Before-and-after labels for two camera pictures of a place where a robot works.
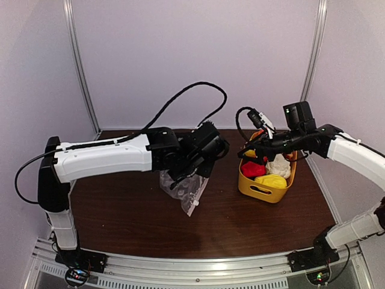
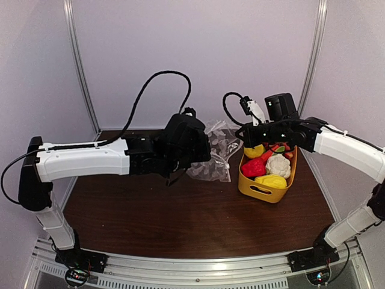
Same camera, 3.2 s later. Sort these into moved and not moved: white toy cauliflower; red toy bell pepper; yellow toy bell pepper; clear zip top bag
Moved: clear zip top bag
Not moved: yellow toy bell pepper; white toy cauliflower; red toy bell pepper
